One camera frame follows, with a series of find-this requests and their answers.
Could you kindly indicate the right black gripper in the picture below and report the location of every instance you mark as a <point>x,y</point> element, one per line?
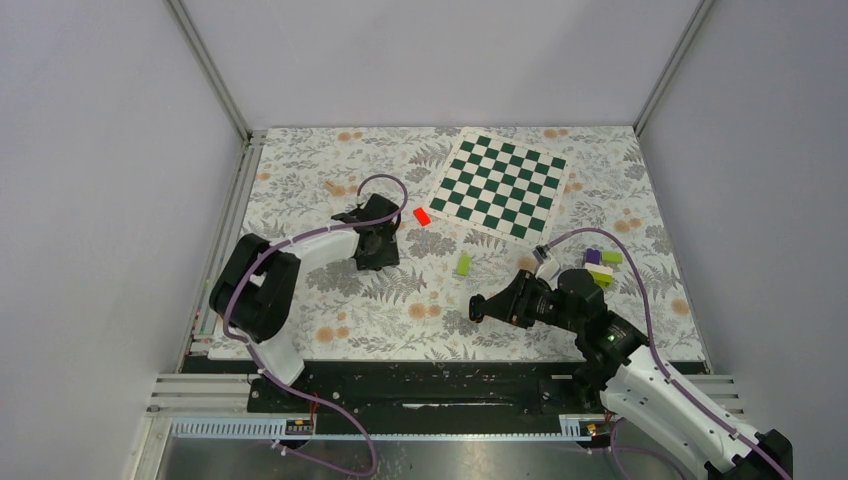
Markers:
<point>511,304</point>

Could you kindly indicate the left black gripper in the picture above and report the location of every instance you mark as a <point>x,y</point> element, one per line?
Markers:
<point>388,258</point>

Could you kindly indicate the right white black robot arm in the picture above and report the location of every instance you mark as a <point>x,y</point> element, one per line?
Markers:
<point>627,377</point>

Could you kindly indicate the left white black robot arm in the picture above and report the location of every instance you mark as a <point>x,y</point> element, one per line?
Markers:
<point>255,290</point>

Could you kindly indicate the red block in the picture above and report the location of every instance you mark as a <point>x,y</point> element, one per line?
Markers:
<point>422,216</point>

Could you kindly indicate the lime green block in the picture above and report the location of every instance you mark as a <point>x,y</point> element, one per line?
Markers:
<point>463,266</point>

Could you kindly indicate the purple green block stack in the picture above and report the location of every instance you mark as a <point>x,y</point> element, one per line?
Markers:
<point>600,264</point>

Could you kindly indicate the floral patterned table mat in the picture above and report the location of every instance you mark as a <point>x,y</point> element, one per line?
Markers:
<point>418,309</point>

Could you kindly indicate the green white chessboard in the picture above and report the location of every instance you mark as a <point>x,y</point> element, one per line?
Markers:
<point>501,187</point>

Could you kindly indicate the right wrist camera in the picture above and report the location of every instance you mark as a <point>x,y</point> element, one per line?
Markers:
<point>548,267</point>

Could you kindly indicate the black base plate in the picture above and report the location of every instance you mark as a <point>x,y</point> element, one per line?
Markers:
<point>421,397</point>

